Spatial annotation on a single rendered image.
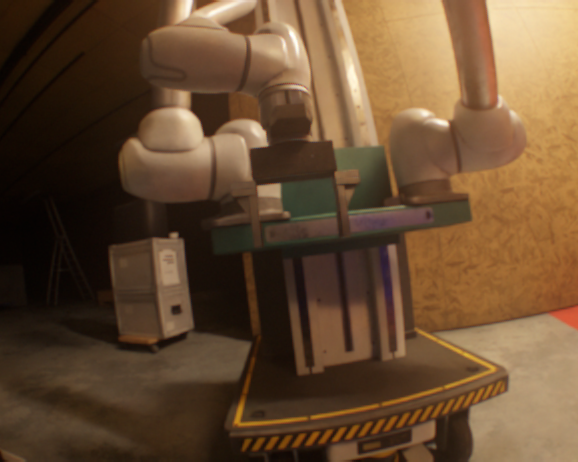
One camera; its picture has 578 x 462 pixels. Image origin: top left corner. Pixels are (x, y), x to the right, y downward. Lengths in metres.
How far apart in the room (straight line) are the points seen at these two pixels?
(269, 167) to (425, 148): 0.47
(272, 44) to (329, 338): 0.80
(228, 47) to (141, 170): 0.33
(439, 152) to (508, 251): 1.62
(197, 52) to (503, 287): 2.25
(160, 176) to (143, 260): 2.05
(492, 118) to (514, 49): 2.13
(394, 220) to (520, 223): 1.74
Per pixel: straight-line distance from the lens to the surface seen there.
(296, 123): 0.44
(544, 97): 2.78
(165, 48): 0.49
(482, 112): 0.81
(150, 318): 2.73
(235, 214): 0.71
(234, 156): 0.72
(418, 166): 0.82
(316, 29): 1.27
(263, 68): 0.51
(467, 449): 0.94
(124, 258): 2.89
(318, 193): 0.88
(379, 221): 0.73
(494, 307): 2.38
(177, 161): 0.69
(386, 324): 0.97
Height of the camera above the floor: 0.68
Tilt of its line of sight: 5 degrees up
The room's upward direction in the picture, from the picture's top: 7 degrees counter-clockwise
